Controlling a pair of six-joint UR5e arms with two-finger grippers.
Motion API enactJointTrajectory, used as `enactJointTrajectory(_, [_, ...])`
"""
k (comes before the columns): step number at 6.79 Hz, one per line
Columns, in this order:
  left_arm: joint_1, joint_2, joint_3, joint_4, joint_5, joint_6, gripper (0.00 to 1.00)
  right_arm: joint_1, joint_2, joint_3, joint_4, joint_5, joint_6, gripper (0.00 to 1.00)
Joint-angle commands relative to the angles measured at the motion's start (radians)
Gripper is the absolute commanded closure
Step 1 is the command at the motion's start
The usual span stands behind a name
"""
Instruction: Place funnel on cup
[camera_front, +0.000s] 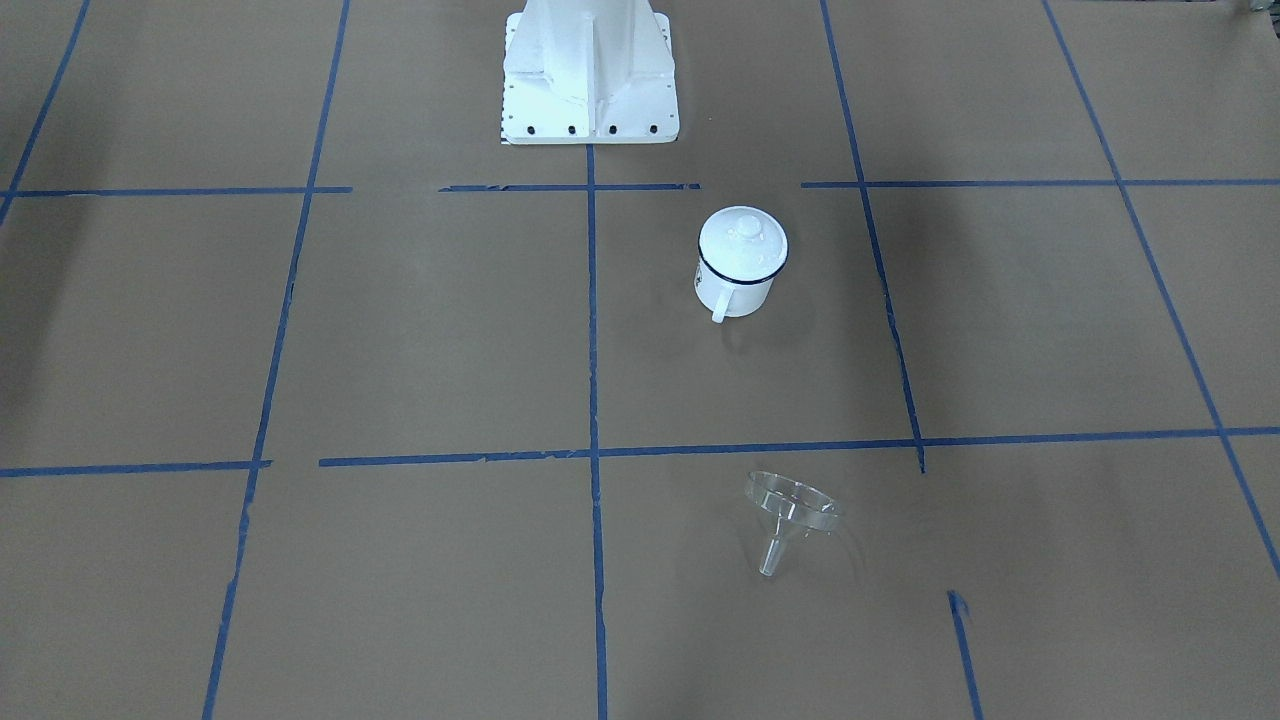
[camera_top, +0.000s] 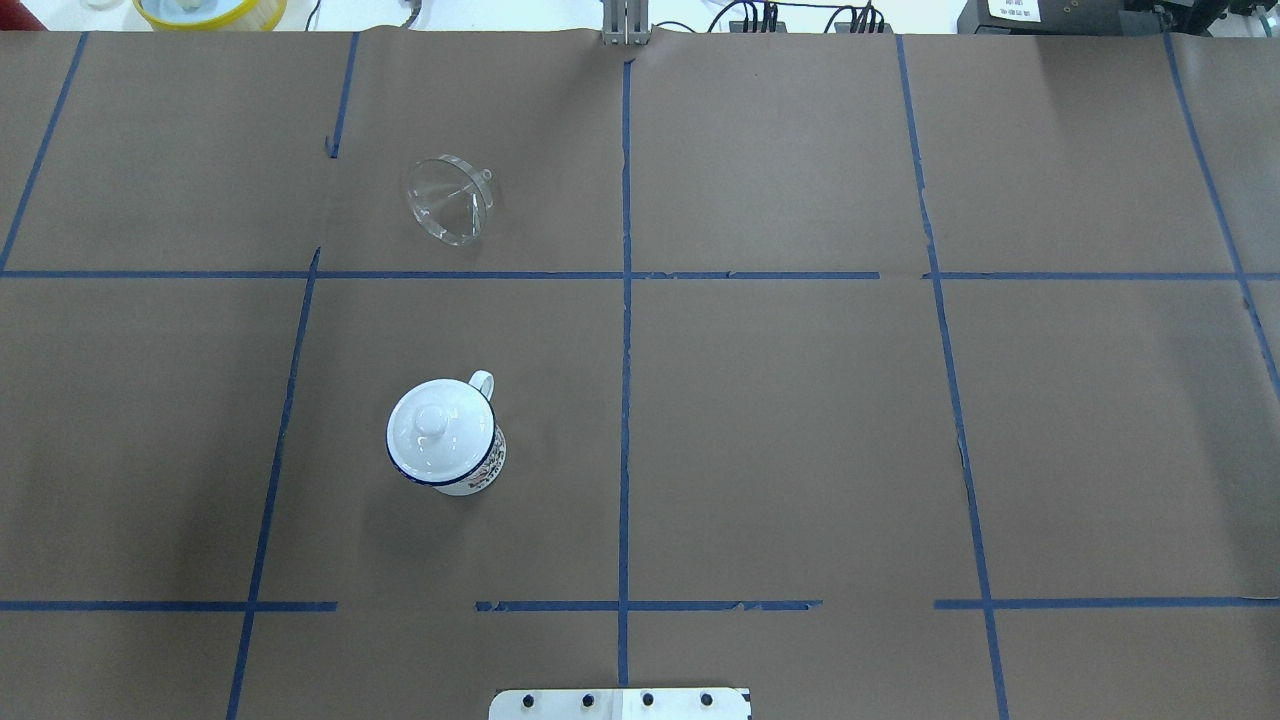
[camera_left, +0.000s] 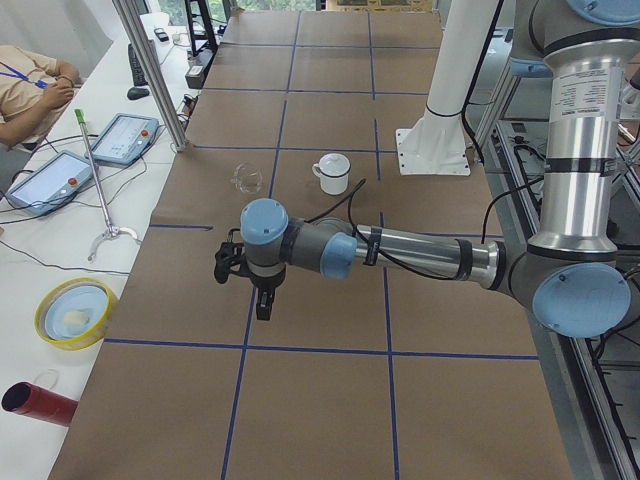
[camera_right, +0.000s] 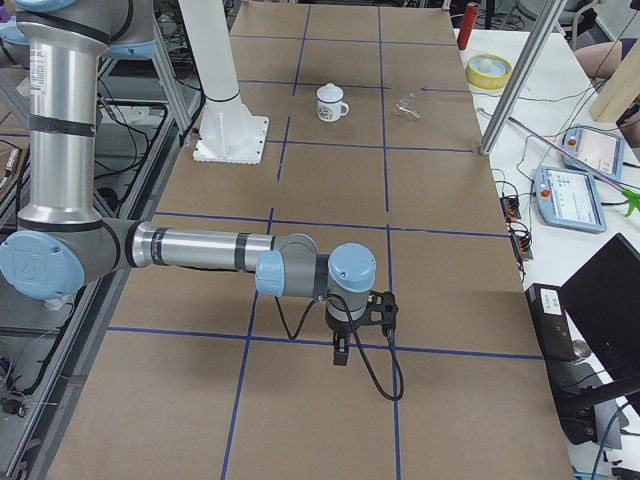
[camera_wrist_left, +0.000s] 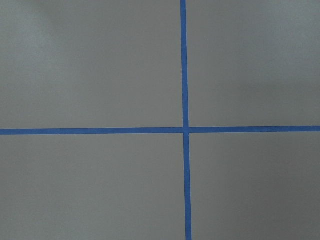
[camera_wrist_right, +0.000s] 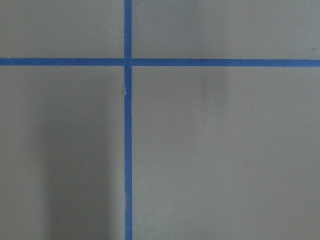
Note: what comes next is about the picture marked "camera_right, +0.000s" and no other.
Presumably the person's forearm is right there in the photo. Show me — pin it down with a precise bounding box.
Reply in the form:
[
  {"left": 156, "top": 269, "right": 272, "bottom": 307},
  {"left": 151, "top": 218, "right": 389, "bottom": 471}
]
[{"left": 574, "top": 41, "right": 623, "bottom": 80}]

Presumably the red cylinder bottle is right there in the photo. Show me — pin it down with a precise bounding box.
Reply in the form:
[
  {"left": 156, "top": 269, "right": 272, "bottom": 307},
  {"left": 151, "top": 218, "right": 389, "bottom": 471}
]
[{"left": 457, "top": 2, "right": 480, "bottom": 50}]

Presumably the aluminium frame post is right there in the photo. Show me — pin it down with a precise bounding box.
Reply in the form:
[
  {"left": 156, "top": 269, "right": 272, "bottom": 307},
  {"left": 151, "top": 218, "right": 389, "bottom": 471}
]
[{"left": 479, "top": 0, "right": 566, "bottom": 156}]

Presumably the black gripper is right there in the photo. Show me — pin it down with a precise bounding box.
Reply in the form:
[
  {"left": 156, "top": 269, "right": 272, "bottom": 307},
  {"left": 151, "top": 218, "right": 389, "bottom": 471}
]
[{"left": 326, "top": 317, "right": 353, "bottom": 366}]

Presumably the yellow tape roll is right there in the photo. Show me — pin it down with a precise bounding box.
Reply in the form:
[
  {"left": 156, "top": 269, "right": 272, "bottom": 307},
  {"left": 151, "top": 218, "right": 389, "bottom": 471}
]
[{"left": 465, "top": 53, "right": 513, "bottom": 90}]

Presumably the upper orange connector block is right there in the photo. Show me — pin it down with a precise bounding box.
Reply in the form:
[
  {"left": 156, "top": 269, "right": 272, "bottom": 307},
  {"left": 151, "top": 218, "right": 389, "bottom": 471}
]
[{"left": 499, "top": 195, "right": 521, "bottom": 222}]

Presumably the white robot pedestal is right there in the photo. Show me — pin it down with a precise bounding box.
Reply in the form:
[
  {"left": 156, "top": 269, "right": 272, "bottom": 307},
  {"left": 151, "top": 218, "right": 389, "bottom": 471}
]
[{"left": 179, "top": 0, "right": 269, "bottom": 165}]

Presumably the white enamel cup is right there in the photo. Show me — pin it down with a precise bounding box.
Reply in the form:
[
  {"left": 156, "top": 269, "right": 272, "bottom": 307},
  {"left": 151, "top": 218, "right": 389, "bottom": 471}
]
[{"left": 316, "top": 99, "right": 350, "bottom": 123}]

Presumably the purple grabber stick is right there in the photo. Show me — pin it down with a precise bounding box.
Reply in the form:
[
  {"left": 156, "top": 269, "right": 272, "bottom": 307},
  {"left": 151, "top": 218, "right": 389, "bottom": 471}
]
[{"left": 508, "top": 116, "right": 639, "bottom": 217}]

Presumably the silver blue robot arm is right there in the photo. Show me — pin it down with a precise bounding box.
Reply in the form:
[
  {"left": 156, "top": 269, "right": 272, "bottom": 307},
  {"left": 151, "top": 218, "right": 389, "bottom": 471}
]
[{"left": 1, "top": 1, "right": 376, "bottom": 365}]

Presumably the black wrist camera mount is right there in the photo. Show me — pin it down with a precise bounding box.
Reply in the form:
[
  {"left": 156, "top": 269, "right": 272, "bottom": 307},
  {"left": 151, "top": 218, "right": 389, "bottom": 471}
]
[{"left": 358, "top": 290, "right": 399, "bottom": 339}]

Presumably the lower orange connector block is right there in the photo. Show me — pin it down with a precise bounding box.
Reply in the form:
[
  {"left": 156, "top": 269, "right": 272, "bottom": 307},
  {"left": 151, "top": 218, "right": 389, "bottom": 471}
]
[{"left": 510, "top": 230, "right": 533, "bottom": 262}]

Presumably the orange connector block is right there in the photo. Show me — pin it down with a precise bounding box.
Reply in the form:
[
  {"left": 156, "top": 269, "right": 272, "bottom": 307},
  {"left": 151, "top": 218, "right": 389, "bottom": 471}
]
[
  {"left": 510, "top": 230, "right": 533, "bottom": 262},
  {"left": 499, "top": 195, "right": 521, "bottom": 222}
]

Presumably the far teach pendant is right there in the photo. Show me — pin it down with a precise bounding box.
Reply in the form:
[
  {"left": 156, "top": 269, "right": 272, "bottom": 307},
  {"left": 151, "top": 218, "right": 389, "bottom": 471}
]
[{"left": 562, "top": 125, "right": 624, "bottom": 180}]

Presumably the black monitor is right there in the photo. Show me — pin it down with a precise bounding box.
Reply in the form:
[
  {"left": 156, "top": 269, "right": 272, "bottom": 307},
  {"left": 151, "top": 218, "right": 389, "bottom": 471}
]
[{"left": 560, "top": 233, "right": 639, "bottom": 379}]

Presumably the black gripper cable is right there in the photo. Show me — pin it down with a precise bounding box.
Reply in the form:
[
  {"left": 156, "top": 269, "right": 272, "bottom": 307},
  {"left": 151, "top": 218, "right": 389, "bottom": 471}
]
[{"left": 273, "top": 293, "right": 405, "bottom": 400}]

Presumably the wooden beam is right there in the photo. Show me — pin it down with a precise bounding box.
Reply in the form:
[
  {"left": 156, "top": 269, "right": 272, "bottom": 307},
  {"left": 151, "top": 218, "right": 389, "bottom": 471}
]
[{"left": 590, "top": 38, "right": 639, "bottom": 122}]

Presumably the teach pendant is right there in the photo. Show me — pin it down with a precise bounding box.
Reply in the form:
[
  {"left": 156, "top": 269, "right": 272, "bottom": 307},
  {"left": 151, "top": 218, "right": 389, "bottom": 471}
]
[
  {"left": 534, "top": 166, "right": 607, "bottom": 233},
  {"left": 562, "top": 125, "right": 624, "bottom": 180}
]

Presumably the near teach pendant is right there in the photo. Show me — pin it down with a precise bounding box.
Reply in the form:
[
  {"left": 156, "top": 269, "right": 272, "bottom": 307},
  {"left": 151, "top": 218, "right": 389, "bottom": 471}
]
[{"left": 534, "top": 166, "right": 607, "bottom": 233}]

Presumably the clear plastic funnel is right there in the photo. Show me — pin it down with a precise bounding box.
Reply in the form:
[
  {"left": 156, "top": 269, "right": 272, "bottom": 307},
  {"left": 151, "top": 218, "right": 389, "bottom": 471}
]
[{"left": 393, "top": 92, "right": 421, "bottom": 120}]

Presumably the black computer box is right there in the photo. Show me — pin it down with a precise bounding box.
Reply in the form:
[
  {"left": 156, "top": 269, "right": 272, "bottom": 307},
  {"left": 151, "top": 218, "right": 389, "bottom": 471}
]
[{"left": 526, "top": 283, "right": 622, "bottom": 449}]

